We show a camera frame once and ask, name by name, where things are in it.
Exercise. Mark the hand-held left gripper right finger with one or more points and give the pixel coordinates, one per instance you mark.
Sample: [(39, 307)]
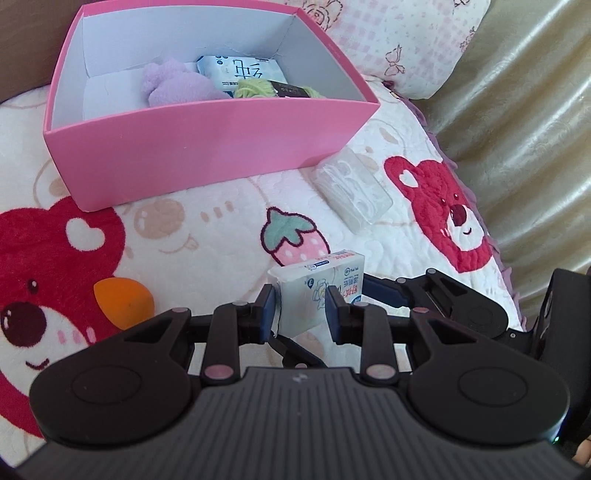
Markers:
[(334, 314)]

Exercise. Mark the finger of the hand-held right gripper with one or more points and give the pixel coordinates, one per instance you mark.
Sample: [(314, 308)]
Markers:
[(300, 353), (383, 290)]

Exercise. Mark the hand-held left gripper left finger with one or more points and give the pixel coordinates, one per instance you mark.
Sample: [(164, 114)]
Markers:
[(268, 310)]

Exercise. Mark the white tissue packet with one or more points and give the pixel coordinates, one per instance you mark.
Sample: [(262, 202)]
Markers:
[(300, 295)]

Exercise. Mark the clear plastic floss box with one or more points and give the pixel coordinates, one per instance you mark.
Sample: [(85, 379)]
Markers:
[(351, 189)]

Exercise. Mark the orange makeup sponge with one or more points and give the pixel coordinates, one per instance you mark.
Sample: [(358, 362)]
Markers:
[(120, 302)]

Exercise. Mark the pink cardboard box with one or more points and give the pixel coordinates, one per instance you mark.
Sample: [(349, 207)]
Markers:
[(184, 152)]

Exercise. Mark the green yarn ball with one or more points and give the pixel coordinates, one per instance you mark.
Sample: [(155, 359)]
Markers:
[(251, 88)]

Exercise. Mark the purple plush toy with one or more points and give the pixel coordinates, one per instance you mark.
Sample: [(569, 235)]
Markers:
[(184, 87)]

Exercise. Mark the bear printed blanket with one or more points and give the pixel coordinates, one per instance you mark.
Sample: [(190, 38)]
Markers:
[(207, 240)]

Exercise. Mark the beige shiny curtain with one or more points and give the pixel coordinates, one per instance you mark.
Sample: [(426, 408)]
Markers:
[(531, 138)]

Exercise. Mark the blue white wipes packet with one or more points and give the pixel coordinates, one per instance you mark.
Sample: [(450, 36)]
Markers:
[(249, 69)]

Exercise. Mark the pink checked pillow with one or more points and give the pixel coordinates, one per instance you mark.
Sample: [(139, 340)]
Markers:
[(406, 41)]

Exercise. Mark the brown embroidered cushion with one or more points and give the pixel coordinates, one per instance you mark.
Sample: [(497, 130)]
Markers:
[(23, 46)]

